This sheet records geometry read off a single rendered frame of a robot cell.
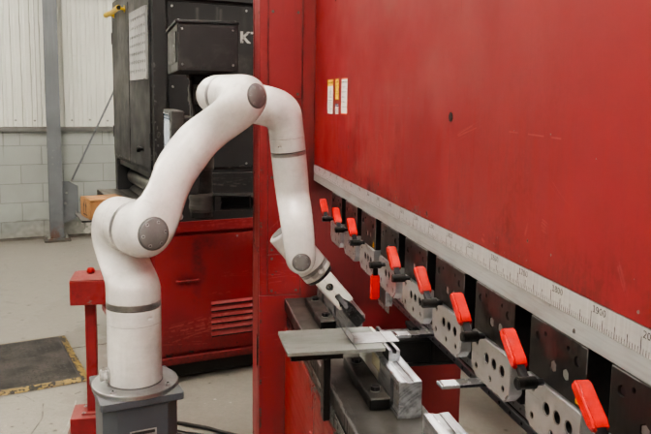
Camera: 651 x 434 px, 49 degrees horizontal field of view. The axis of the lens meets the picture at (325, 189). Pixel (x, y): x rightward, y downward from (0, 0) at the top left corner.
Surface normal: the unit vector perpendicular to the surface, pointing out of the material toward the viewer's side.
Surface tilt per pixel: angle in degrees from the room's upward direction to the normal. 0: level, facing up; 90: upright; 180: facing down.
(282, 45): 90
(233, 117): 118
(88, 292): 90
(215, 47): 90
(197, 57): 90
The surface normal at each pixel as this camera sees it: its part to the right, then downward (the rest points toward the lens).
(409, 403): 0.20, 0.13
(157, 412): 0.44, 0.12
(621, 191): -0.98, 0.01
